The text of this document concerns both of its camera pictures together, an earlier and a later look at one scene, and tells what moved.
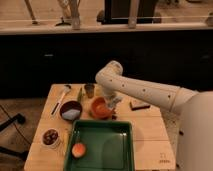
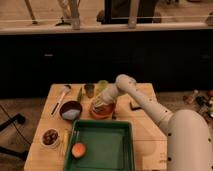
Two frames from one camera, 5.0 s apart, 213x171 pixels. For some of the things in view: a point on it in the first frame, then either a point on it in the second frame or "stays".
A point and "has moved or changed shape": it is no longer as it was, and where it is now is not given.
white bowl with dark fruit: [50, 137] stays
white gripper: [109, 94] stays
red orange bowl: [101, 109] stays
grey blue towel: [112, 99] has moved or changed shape
